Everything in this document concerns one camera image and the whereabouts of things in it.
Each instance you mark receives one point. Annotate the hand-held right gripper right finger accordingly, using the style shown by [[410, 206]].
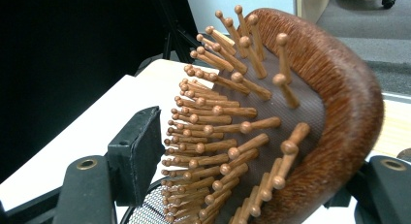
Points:
[[387, 191]]

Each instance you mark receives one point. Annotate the light wooden desk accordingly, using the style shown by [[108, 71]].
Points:
[[307, 2]]

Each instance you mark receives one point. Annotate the black mesh pen cup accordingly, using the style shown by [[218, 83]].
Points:
[[145, 211]]

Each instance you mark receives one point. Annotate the black metal stand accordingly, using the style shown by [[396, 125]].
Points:
[[176, 33]]

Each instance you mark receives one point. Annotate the wooden paddle hairbrush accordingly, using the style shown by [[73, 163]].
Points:
[[349, 104]]

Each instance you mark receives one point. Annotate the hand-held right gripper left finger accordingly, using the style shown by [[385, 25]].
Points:
[[135, 153]]

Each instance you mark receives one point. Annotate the office chair caster wheel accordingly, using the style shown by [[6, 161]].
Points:
[[388, 3]]

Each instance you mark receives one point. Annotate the light wooden table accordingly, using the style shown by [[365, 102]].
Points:
[[399, 127]]

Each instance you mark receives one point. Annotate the black curtain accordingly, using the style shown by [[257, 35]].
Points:
[[64, 56]]

